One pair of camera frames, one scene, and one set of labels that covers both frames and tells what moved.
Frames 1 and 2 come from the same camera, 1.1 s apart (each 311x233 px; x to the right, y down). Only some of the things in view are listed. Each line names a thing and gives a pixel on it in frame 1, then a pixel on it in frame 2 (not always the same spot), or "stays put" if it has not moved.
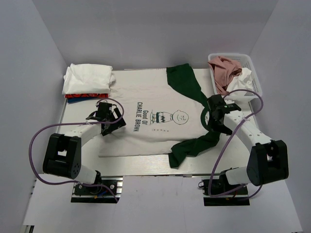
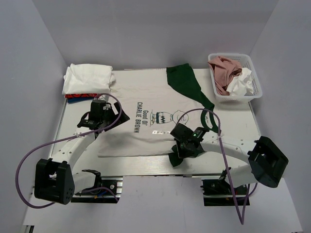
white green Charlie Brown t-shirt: (162, 108) stays put
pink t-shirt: (224, 70) stays put
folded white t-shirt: (88, 78) stays put
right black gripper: (212, 126) to (182, 154)
